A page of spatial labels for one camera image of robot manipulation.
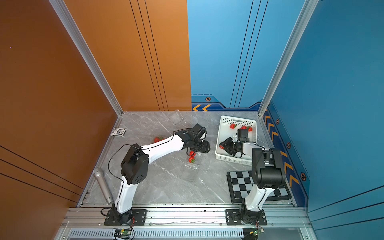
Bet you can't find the aluminium front rail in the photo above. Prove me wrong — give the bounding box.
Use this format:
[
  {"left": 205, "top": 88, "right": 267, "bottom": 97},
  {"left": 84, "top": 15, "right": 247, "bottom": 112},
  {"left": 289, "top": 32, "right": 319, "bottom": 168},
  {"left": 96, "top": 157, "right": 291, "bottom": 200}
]
[{"left": 60, "top": 204, "right": 312, "bottom": 229}]

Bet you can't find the right aluminium corner post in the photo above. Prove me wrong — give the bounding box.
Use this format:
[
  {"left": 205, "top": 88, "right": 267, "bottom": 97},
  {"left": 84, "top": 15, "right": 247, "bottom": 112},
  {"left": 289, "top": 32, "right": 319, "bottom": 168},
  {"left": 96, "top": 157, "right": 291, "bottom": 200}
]
[{"left": 258, "top": 0, "right": 319, "bottom": 117}]

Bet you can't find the left green circuit board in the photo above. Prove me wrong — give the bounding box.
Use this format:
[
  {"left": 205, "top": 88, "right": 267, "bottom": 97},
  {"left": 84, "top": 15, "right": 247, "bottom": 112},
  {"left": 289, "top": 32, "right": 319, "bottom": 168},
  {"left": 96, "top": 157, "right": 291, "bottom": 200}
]
[{"left": 113, "top": 229, "right": 135, "bottom": 240}]

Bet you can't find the right green circuit board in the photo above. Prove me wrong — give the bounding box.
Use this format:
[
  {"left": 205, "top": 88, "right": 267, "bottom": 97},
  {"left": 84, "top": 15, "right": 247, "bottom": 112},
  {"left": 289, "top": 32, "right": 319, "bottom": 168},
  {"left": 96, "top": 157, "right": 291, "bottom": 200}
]
[{"left": 249, "top": 228, "right": 265, "bottom": 239}]

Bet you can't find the grey metal cylinder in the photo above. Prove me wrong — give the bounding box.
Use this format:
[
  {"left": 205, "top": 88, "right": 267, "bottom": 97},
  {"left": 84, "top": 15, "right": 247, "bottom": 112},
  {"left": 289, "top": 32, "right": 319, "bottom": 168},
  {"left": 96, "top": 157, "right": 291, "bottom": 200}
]
[{"left": 93, "top": 168, "right": 114, "bottom": 205}]

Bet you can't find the clear clamshell near wall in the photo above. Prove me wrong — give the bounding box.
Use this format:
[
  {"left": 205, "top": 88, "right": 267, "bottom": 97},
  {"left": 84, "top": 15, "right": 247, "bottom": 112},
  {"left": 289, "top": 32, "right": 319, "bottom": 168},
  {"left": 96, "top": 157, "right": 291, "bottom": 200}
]
[{"left": 170, "top": 110, "right": 185, "bottom": 125}]

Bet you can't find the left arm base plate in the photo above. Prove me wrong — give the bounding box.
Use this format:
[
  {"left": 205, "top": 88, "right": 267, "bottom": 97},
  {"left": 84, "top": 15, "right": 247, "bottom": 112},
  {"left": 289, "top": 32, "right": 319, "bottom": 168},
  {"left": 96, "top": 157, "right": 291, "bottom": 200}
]
[{"left": 104, "top": 209, "right": 147, "bottom": 227}]

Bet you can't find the left aluminium corner post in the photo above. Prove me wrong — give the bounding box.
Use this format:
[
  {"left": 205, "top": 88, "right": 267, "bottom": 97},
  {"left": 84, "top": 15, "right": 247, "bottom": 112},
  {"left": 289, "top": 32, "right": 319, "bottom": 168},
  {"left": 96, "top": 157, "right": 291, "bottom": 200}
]
[{"left": 49, "top": 0, "right": 124, "bottom": 117}]

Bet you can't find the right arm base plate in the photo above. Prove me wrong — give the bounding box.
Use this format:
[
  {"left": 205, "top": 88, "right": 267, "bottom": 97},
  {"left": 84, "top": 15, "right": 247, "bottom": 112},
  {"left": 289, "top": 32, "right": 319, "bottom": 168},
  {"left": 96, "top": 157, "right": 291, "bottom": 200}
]
[{"left": 225, "top": 209, "right": 268, "bottom": 226}]

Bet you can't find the white perforated plastic basket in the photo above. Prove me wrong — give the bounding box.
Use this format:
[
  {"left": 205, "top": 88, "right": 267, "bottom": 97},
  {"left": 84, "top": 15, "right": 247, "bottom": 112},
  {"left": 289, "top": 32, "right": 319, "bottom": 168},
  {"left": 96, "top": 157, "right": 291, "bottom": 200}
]
[{"left": 215, "top": 116, "right": 258, "bottom": 166}]

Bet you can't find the green circuit board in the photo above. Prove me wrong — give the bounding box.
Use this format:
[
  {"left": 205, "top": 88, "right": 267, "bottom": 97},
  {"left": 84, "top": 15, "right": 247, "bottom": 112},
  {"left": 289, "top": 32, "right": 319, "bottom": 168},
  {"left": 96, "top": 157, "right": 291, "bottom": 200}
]
[
  {"left": 113, "top": 229, "right": 135, "bottom": 240},
  {"left": 249, "top": 228, "right": 265, "bottom": 239}
]

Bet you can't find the clear plastic clamshell container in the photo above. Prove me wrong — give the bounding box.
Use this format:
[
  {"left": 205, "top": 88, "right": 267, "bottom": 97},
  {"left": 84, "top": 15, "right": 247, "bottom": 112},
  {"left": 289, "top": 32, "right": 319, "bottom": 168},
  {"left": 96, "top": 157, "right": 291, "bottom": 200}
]
[{"left": 154, "top": 136, "right": 165, "bottom": 143}]

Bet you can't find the aluminium corner post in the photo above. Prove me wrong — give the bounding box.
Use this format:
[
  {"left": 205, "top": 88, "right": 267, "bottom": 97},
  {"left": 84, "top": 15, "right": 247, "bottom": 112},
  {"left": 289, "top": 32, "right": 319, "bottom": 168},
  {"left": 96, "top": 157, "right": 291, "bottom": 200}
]
[
  {"left": 258, "top": 0, "right": 319, "bottom": 117},
  {"left": 49, "top": 0, "right": 124, "bottom": 117}
]

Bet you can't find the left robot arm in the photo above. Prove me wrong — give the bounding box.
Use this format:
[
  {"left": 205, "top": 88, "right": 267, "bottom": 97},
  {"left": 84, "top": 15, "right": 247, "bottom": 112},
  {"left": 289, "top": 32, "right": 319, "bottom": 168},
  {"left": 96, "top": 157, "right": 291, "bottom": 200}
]
[{"left": 105, "top": 124, "right": 211, "bottom": 226}]

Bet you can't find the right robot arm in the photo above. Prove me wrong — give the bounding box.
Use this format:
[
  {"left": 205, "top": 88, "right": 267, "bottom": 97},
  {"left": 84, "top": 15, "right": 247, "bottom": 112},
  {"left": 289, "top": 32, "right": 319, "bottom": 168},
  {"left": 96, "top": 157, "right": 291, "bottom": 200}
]
[{"left": 219, "top": 129, "right": 286, "bottom": 227}]

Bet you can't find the black white checkerboard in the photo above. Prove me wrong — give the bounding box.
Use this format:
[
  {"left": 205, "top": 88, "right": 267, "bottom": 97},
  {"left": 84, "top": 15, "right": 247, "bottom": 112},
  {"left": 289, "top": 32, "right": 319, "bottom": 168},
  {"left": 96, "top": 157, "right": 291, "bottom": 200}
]
[{"left": 227, "top": 171, "right": 292, "bottom": 204}]

